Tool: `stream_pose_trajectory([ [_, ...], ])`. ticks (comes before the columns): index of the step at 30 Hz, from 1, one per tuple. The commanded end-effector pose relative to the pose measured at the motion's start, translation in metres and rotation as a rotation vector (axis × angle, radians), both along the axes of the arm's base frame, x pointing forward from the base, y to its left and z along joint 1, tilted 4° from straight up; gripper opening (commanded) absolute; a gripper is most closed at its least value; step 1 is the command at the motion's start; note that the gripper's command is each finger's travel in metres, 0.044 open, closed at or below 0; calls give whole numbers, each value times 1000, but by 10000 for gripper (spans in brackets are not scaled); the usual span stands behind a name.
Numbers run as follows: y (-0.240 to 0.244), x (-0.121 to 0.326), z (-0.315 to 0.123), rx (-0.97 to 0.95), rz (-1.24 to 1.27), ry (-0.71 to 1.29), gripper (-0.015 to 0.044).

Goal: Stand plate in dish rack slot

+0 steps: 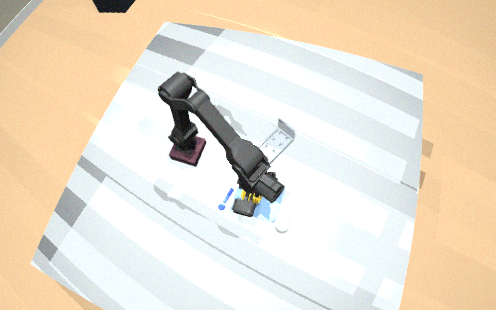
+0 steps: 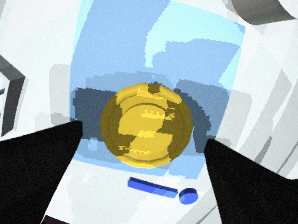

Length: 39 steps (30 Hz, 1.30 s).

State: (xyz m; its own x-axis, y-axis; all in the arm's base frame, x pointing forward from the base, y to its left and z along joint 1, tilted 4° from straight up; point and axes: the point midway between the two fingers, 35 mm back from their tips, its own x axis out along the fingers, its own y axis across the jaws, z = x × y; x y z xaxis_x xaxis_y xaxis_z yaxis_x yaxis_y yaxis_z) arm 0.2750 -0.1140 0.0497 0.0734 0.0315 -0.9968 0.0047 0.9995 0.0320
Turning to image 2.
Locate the yellow plate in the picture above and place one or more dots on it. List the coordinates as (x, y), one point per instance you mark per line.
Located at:
(146, 125)

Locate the light blue square mat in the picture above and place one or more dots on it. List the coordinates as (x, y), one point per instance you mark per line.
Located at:
(119, 43)

